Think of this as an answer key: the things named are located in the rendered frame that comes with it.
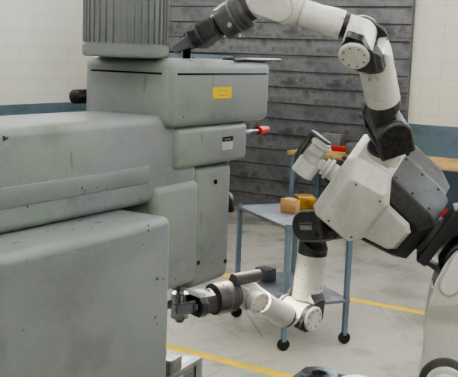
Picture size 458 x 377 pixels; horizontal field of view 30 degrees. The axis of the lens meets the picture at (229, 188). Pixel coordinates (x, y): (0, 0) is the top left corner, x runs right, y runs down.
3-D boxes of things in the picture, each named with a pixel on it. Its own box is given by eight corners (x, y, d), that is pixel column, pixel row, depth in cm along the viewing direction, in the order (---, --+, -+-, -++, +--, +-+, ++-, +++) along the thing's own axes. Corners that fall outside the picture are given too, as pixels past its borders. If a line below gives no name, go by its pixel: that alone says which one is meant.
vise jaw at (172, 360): (138, 358, 254) (138, 345, 253) (182, 368, 247) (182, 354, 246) (126, 364, 248) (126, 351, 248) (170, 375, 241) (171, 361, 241)
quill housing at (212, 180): (168, 265, 245) (171, 152, 240) (230, 277, 234) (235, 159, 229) (126, 278, 229) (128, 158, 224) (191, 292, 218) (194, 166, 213)
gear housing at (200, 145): (173, 151, 244) (173, 115, 242) (247, 158, 231) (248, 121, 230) (94, 161, 216) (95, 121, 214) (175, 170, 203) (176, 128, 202)
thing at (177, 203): (120, 266, 229) (122, 169, 225) (197, 281, 217) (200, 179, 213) (72, 280, 213) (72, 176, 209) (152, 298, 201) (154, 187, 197)
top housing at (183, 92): (190, 114, 251) (191, 57, 248) (269, 120, 238) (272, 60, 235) (81, 121, 211) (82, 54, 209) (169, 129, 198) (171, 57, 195)
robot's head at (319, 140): (320, 171, 248) (301, 155, 251) (337, 146, 246) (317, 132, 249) (311, 170, 243) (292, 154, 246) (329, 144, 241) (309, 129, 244)
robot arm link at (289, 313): (249, 310, 257) (284, 330, 270) (274, 322, 250) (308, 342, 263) (265, 278, 259) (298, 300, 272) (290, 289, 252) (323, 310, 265)
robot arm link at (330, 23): (300, 13, 208) (377, 38, 206) (310, -11, 214) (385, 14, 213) (290, 47, 215) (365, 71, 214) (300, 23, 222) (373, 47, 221)
